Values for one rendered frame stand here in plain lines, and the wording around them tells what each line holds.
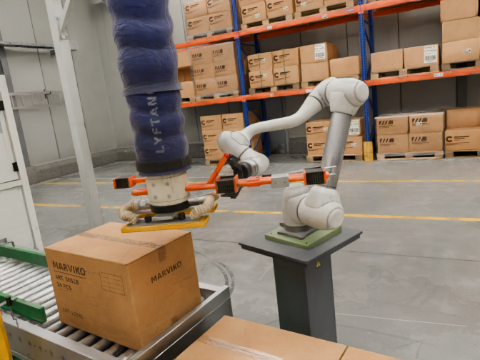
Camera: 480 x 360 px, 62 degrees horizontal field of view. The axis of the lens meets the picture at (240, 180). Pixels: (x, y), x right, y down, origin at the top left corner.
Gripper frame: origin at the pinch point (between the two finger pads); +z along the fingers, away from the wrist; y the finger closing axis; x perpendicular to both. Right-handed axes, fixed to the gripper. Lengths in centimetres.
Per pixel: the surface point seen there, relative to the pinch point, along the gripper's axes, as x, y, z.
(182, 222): 6.2, 11.3, 23.8
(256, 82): 304, -67, -701
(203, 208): -1.2, 7.0, 19.5
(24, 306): 111, 59, 30
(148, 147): 16.2, -18.6, 25.1
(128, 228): 25.9, 11.7, 32.4
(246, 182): -13.8, -0.2, 5.7
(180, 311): 26, 60, 10
